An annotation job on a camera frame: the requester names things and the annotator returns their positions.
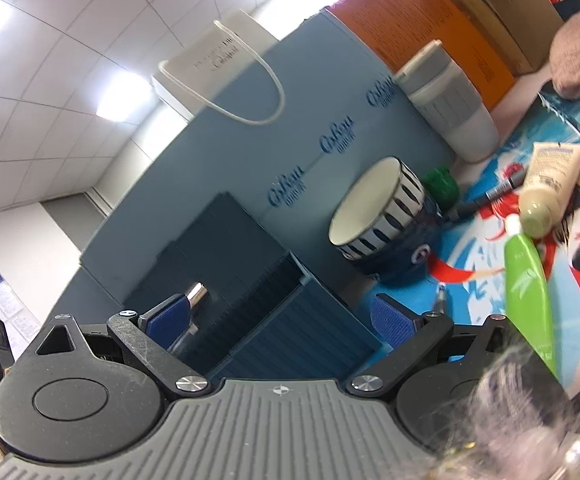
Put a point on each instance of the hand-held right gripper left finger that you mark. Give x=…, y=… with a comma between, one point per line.
x=167, y=317

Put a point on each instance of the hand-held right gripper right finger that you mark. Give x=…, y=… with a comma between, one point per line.
x=392, y=320

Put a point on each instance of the blue plastic crate with lid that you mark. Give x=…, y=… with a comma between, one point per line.
x=290, y=320

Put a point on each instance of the dark blue bowl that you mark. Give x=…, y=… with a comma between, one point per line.
x=409, y=245

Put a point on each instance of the blue cardboard box white label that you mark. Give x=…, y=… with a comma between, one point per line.
x=90, y=295

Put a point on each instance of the striped ceramic bowl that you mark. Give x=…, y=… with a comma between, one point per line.
x=359, y=210

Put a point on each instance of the green plastic bottle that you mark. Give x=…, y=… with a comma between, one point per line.
x=527, y=280

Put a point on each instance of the small green jar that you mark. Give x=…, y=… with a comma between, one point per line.
x=442, y=185

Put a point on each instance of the fluffy grey pearl wrist cuff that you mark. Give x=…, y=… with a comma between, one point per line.
x=519, y=410

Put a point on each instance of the grey marker pen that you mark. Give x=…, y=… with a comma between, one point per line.
x=494, y=192

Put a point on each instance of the cream tube beige cap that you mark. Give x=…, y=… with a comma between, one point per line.
x=549, y=170

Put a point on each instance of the plain blue cardboard box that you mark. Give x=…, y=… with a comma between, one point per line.
x=320, y=110

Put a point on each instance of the grey lidded cup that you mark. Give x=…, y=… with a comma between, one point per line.
x=449, y=105

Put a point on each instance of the white paper bag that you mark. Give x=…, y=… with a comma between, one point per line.
x=205, y=55

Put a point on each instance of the orange box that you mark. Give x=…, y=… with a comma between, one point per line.
x=419, y=15

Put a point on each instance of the brown cardboard box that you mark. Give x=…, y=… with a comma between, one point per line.
x=499, y=0

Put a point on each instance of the wall poster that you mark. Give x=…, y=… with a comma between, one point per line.
x=17, y=317

